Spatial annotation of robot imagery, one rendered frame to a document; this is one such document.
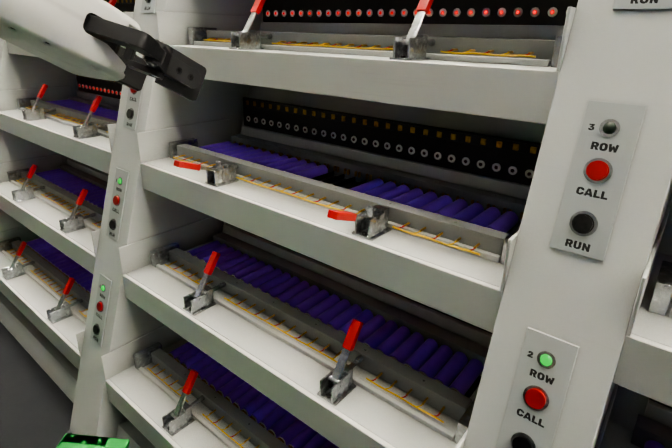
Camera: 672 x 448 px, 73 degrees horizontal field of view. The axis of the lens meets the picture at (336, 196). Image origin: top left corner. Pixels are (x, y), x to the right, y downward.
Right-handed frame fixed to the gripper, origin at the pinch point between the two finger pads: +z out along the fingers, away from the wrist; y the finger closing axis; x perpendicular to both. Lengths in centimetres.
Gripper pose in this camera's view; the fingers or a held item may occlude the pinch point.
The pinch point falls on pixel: (162, 76)
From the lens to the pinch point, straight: 47.4
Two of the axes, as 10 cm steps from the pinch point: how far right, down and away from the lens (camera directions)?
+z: 5.4, 2.4, 8.1
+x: 3.2, -9.4, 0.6
